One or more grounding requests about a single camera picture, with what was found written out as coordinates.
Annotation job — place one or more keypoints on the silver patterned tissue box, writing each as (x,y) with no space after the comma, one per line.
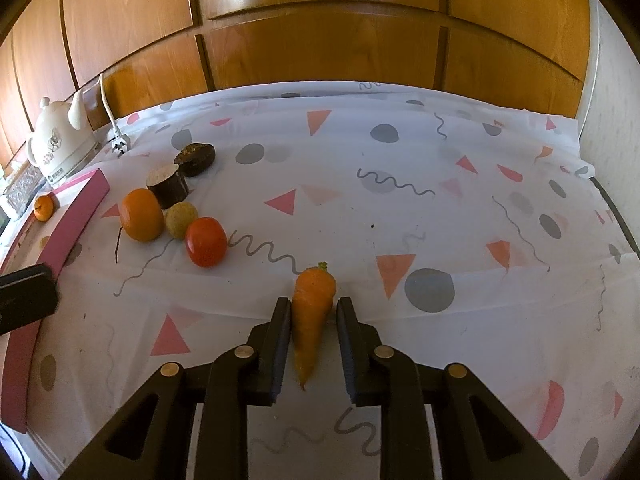
(22,186)

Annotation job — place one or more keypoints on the small dark twig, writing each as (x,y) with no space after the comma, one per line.
(118,245)

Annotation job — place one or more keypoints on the pink-rimmed tray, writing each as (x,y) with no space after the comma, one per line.
(75,220)

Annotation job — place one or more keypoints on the small tangerine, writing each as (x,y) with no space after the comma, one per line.
(44,208)

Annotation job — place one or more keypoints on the dark sugarcane piece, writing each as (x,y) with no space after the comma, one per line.
(170,191)

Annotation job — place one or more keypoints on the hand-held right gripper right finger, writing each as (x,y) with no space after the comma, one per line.
(345,350)

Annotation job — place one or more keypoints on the orange carrot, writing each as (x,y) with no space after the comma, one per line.
(312,310)

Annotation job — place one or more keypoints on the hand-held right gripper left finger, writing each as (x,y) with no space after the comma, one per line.
(281,350)

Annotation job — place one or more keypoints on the red tomato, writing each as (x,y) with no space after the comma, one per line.
(206,242)

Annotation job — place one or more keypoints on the white floral electric kettle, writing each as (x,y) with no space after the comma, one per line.
(57,140)

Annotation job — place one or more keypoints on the large orange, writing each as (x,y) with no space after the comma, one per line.
(141,215)

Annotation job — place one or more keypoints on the small yellow round fruit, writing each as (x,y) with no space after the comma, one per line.
(182,217)

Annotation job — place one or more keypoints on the dark water chestnut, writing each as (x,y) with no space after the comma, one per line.
(196,159)

